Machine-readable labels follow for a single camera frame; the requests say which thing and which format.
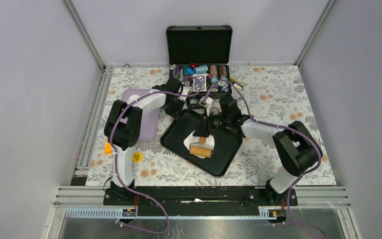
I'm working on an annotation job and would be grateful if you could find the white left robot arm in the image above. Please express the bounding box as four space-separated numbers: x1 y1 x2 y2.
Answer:
103 77 191 205

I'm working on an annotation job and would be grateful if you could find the yellow round token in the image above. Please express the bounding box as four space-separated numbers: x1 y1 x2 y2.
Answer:
132 152 143 163

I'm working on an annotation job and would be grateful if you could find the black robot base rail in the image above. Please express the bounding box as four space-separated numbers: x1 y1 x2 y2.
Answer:
103 186 298 208

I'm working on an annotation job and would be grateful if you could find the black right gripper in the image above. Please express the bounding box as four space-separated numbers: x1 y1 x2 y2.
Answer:
193 109 231 138

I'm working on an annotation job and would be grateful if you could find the purple plastic tray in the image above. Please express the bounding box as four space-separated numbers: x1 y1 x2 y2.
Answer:
121 89 160 141

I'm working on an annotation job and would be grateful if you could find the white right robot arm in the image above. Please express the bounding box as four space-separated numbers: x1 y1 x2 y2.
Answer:
196 95 323 205

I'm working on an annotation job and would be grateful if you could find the blue playing card deck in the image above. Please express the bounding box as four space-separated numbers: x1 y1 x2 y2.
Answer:
192 74 207 92

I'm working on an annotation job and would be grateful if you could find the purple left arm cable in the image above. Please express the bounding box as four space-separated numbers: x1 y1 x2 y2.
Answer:
109 76 205 235

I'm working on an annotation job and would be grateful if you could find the black baking tray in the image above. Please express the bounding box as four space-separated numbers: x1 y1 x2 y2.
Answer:
160 109 242 177

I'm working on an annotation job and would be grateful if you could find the small white dough piece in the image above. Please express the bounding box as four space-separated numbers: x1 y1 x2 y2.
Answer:
128 95 140 101

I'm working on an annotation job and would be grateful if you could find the wooden rolling pin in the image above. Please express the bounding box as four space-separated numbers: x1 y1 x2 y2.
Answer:
190 136 214 158

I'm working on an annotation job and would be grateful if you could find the black poker chip case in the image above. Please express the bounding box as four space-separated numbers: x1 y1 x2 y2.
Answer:
166 25 233 109

